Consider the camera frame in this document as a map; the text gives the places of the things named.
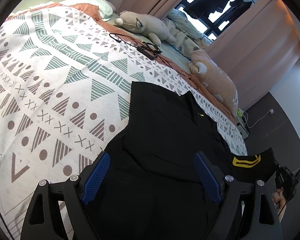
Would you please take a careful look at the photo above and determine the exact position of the black shirt with yellow trim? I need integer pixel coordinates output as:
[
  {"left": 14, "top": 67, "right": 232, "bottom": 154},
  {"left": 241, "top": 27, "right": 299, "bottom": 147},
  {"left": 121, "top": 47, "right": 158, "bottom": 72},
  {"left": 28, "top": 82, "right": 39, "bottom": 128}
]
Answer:
[{"left": 86, "top": 82, "right": 276, "bottom": 239}]

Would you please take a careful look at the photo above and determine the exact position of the right hand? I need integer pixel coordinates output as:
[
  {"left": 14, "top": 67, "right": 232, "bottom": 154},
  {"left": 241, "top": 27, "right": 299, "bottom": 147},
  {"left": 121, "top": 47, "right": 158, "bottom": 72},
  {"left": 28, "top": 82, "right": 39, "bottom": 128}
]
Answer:
[{"left": 271, "top": 189, "right": 286, "bottom": 222}]

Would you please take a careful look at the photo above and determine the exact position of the white bedside cabinet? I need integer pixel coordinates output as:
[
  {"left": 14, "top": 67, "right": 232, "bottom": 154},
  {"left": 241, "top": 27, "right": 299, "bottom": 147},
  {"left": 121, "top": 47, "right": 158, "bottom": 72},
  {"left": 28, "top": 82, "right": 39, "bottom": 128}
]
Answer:
[{"left": 235, "top": 116, "right": 250, "bottom": 139}]

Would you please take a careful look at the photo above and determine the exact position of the orange printed long pillow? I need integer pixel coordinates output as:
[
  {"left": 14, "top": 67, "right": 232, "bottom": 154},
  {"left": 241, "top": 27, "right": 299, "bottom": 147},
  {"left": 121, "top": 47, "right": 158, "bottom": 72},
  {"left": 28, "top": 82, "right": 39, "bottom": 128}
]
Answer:
[{"left": 188, "top": 49, "right": 238, "bottom": 118}]

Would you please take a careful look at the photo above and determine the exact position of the pink curtain right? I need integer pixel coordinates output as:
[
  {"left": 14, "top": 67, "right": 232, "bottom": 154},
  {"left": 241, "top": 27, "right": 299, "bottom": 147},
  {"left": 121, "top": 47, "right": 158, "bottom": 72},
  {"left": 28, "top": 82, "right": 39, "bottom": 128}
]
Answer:
[{"left": 206, "top": 0, "right": 300, "bottom": 110}]

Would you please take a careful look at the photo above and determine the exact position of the white patterned bed blanket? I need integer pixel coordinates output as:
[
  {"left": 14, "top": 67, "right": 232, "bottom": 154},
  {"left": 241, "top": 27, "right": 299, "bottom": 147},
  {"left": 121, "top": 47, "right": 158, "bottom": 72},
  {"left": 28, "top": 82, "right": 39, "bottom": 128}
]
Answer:
[{"left": 0, "top": 5, "right": 247, "bottom": 239}]

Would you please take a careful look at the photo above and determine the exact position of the light green crumpled quilt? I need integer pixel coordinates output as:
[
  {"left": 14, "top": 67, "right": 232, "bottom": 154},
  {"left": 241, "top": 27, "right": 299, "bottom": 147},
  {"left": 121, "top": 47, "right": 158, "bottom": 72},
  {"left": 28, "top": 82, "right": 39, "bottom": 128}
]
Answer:
[{"left": 162, "top": 9, "right": 213, "bottom": 57}]

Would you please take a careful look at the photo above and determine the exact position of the beige plush toy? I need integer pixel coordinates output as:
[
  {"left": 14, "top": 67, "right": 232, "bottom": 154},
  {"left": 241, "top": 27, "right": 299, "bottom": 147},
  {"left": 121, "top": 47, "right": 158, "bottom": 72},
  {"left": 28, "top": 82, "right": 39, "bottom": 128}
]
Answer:
[{"left": 114, "top": 11, "right": 176, "bottom": 47}]

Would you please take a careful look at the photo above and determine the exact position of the dark hanging garment at window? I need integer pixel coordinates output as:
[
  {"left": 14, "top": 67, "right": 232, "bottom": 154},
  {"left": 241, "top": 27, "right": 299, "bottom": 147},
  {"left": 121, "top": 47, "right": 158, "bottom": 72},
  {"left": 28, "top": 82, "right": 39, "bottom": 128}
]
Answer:
[{"left": 183, "top": 0, "right": 253, "bottom": 23}]

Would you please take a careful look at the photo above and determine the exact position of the white pillow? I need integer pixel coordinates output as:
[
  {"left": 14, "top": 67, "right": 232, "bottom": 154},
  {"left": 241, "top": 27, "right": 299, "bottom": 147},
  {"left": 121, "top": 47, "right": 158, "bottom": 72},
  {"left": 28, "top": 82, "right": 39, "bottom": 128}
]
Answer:
[{"left": 59, "top": 0, "right": 116, "bottom": 22}]

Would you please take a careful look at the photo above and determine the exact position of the white charger cable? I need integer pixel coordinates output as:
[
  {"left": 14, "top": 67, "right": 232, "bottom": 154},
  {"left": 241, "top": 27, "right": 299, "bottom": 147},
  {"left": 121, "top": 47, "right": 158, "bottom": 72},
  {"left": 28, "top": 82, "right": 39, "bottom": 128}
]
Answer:
[{"left": 242, "top": 108, "right": 275, "bottom": 129}]

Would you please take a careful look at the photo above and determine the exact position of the black cable with adapter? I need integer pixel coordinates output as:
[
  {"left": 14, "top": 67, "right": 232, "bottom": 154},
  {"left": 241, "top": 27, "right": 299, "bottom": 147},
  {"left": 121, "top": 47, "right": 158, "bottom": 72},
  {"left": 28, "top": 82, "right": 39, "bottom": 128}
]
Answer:
[{"left": 109, "top": 32, "right": 199, "bottom": 91}]

